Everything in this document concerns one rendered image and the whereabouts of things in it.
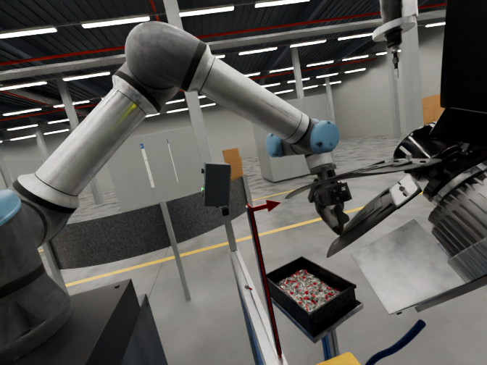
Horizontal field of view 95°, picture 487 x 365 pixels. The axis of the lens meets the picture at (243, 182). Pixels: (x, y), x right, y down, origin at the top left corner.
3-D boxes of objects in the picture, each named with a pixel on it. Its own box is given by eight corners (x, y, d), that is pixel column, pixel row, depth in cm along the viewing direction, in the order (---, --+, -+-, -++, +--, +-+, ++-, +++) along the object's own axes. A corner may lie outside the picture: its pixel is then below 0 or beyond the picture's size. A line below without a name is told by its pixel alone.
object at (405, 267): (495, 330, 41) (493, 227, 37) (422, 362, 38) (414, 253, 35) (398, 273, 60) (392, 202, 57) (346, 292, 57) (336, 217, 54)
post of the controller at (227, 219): (237, 250, 97) (227, 208, 94) (230, 252, 97) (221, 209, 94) (236, 248, 100) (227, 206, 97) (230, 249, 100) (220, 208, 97)
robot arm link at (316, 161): (301, 161, 74) (323, 155, 75) (305, 174, 73) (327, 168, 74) (311, 154, 66) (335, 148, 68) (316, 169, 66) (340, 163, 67)
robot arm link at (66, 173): (-68, 243, 36) (150, 14, 45) (-7, 221, 50) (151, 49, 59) (13, 277, 40) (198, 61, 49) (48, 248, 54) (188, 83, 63)
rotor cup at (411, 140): (511, 158, 45) (454, 122, 54) (488, 144, 38) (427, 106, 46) (443, 203, 54) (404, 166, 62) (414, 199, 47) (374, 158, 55)
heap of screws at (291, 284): (350, 302, 62) (348, 290, 61) (311, 328, 56) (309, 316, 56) (304, 273, 79) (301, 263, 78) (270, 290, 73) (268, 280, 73)
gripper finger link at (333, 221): (339, 238, 63) (329, 207, 65) (328, 237, 69) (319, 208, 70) (348, 235, 64) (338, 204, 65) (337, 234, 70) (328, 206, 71)
